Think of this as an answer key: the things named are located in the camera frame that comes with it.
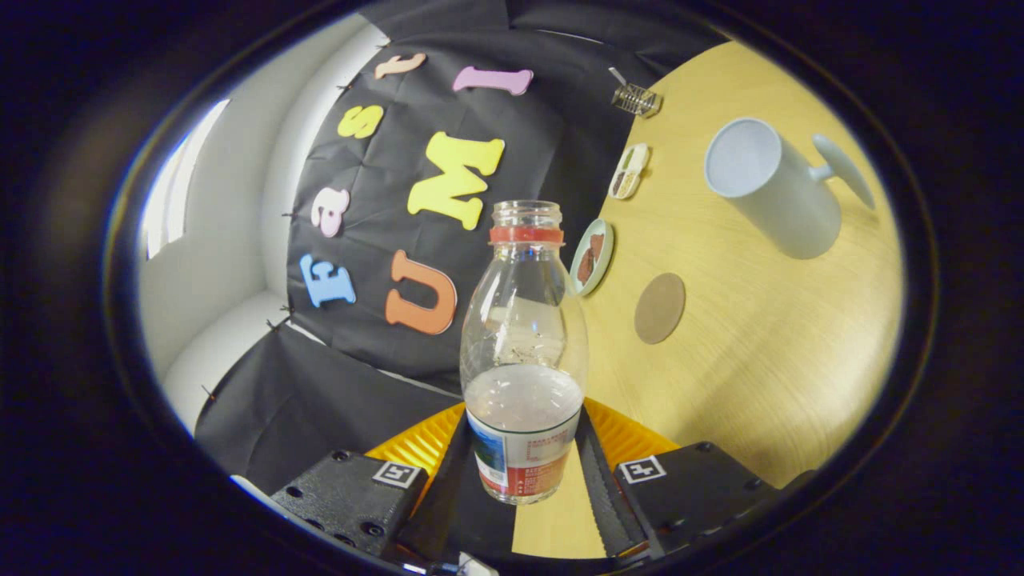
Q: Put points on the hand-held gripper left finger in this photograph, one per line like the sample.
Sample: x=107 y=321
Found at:
x=344 y=496

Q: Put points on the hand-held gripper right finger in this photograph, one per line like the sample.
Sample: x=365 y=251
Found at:
x=620 y=512

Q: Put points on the clear plastic juice bottle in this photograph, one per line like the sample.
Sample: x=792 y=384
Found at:
x=524 y=400

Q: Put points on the round brown coaster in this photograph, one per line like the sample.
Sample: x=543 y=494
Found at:
x=660 y=309

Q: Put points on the wooden table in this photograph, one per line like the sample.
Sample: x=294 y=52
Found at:
x=760 y=344

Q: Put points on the brown meat slice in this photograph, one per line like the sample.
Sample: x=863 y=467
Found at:
x=586 y=270
x=597 y=246

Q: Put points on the pale green round plate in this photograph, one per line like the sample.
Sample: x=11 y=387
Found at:
x=606 y=240

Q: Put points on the white divided snack tray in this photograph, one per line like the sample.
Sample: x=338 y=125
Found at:
x=628 y=172

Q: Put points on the large ceiling light panel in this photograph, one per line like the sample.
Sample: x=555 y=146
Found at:
x=180 y=188

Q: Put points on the metal spoon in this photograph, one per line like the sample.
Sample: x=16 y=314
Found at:
x=617 y=76

